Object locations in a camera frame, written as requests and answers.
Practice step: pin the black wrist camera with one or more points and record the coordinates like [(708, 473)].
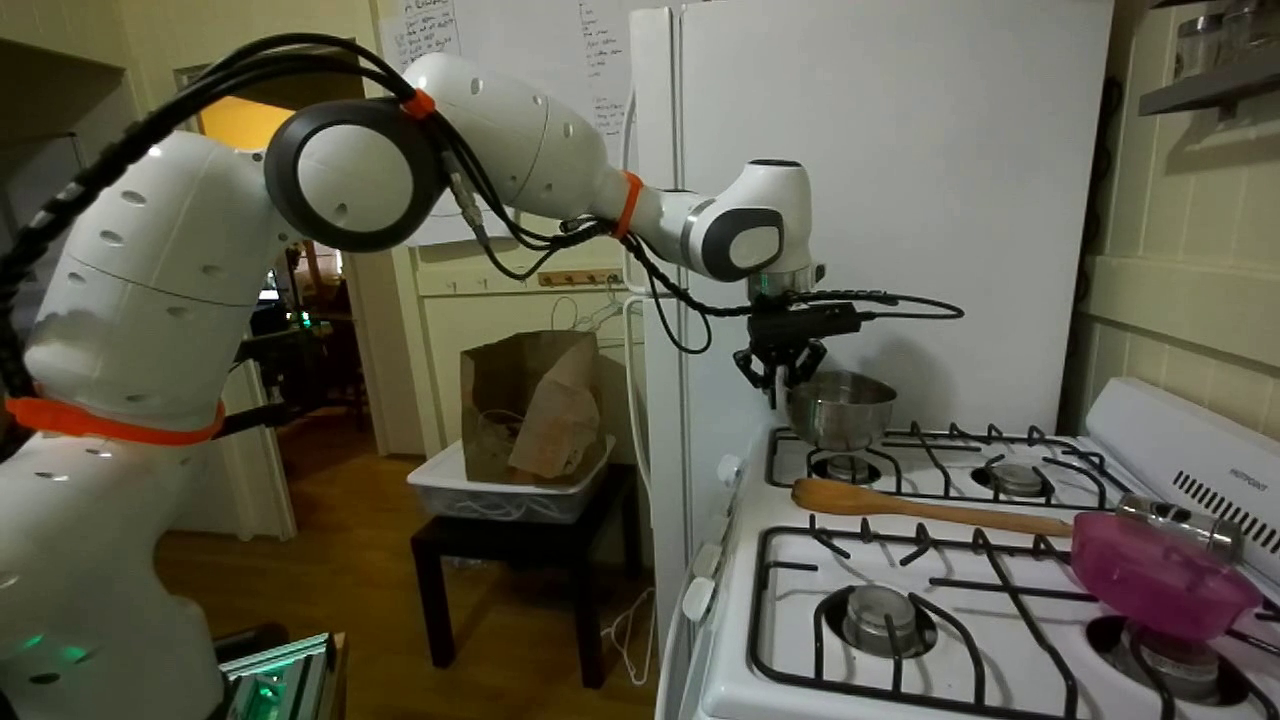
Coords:
[(830, 316)]

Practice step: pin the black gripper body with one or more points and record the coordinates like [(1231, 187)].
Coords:
[(801, 320)]

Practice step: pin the white refrigerator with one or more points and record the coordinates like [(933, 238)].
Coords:
[(960, 173)]

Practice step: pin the black small table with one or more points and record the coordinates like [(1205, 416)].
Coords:
[(532, 539)]

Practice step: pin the white wall board with writing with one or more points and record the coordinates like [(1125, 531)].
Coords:
[(560, 41)]

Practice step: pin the black stove grate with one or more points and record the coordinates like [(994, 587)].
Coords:
[(781, 602), (941, 460)]

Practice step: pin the brown paper bag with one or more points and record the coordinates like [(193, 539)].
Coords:
[(512, 401)]

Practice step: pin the pink translucent bowl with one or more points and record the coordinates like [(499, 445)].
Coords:
[(1158, 579)]

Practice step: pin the white plastic bin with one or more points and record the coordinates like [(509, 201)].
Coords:
[(502, 499)]

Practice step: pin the grey wall shelf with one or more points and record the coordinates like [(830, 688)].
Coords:
[(1205, 81)]

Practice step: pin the glass jar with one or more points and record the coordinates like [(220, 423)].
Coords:
[(1209, 37)]

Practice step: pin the green lit device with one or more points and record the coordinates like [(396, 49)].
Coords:
[(272, 678)]

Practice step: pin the wooden spoon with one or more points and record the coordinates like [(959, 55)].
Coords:
[(920, 508)]

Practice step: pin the round stove burner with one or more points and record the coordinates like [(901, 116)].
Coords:
[(1017, 478), (877, 622), (846, 468), (1183, 667)]

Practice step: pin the white door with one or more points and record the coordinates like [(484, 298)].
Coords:
[(255, 464)]

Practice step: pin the silver metal bowl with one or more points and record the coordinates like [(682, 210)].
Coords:
[(842, 406)]

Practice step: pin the white gas stove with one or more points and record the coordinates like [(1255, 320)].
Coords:
[(801, 680)]

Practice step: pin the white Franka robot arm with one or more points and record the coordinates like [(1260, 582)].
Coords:
[(162, 295)]

